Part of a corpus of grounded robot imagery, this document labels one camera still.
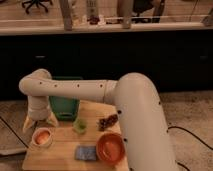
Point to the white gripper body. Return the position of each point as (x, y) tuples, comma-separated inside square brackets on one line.
[(38, 108)]

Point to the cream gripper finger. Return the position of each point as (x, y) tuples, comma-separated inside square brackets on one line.
[(29, 122), (52, 120)]

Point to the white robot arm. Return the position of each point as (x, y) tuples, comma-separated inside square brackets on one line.
[(134, 96)]

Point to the white paper cup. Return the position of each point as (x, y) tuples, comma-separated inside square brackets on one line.
[(47, 143)]

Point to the red apple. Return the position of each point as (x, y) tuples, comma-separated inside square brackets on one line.
[(42, 137)]

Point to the green small cup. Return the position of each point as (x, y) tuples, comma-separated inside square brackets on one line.
[(80, 126)]

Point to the blue sponge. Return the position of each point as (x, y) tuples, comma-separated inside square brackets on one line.
[(85, 153)]

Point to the dark grape bunch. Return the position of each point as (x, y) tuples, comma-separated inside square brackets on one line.
[(105, 123)]

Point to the orange bowl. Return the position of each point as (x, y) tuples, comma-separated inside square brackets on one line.
[(110, 149)]

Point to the black office chair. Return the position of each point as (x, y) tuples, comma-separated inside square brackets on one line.
[(140, 6), (29, 3)]

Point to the dark low cabinet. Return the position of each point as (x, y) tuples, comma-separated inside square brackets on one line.
[(173, 60)]

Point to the black office chair right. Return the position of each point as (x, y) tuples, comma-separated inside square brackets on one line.
[(140, 6)]

